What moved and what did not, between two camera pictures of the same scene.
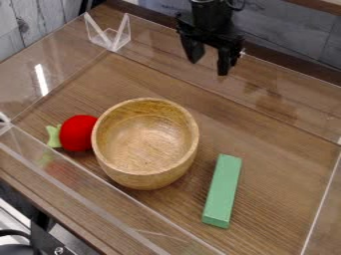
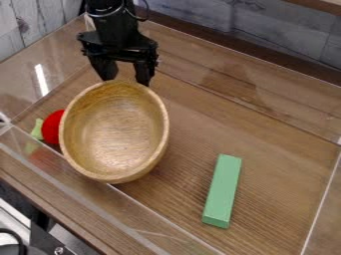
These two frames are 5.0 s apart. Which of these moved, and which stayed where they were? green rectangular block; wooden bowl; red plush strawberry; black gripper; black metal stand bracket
Moved: black gripper; red plush strawberry; wooden bowl
Stayed: black metal stand bracket; green rectangular block
